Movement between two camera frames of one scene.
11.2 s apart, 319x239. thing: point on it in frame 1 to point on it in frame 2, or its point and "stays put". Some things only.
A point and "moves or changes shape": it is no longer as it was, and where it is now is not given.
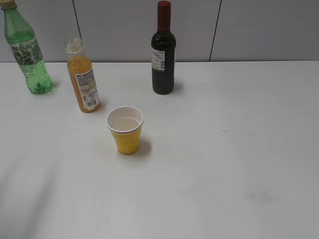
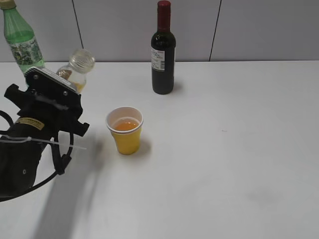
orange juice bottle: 82,74 moves or changes shape
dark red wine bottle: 163,50 stays put
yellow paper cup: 125,123 stays put
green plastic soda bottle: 26,49 stays put
